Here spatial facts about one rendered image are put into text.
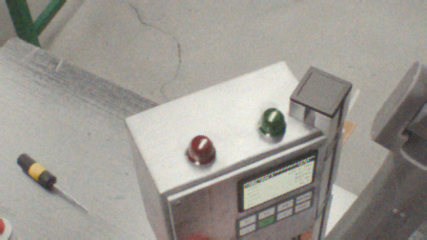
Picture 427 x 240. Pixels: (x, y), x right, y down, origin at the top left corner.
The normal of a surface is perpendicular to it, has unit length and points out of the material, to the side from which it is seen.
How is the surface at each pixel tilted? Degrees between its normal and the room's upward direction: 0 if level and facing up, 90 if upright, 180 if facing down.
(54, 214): 0
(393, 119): 68
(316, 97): 0
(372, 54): 0
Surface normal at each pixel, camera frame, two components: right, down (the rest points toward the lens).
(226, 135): -0.04, -0.60
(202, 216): 0.41, 0.72
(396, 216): -0.27, 0.50
